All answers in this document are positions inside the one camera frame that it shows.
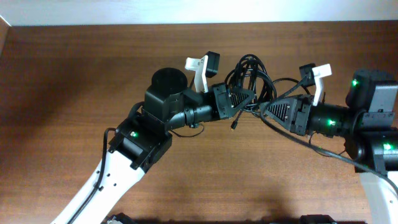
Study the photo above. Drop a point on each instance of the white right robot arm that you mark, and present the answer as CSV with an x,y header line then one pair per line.
x,y
365,123

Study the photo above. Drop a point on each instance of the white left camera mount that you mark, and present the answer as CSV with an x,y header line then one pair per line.
x,y
199,66

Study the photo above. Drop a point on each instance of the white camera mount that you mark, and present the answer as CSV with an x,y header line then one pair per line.
x,y
319,73
199,66

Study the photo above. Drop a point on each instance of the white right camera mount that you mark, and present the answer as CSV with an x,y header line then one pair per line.
x,y
319,73

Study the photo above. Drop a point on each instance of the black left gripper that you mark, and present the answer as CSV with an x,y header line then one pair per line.
x,y
222,102

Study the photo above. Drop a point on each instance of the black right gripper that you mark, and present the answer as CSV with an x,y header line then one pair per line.
x,y
301,115

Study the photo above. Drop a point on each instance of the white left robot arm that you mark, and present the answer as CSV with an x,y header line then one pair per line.
x,y
145,136

